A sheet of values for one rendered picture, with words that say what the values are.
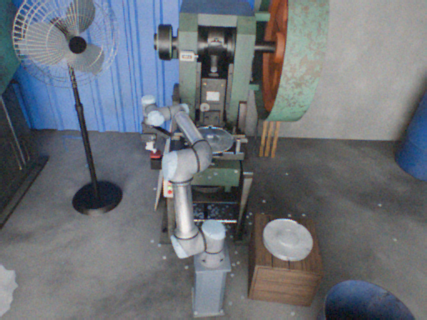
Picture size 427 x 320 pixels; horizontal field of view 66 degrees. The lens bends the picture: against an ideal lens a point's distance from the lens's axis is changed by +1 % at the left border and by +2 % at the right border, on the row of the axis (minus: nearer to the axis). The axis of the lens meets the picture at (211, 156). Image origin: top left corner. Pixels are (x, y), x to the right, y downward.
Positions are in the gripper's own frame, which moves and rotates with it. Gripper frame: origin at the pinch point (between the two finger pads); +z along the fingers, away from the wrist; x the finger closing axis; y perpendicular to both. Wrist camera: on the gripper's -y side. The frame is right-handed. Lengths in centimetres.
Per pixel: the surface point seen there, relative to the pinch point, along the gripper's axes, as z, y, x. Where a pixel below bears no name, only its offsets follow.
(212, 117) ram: -18.1, -33.3, -11.5
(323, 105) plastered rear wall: 36, -153, -138
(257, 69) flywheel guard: -28, -66, -65
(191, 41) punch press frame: -63, -20, -10
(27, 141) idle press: 48, 117, -73
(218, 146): -2.6, -38.1, -3.4
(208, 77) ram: -41, -30, -16
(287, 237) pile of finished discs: 37, -80, 32
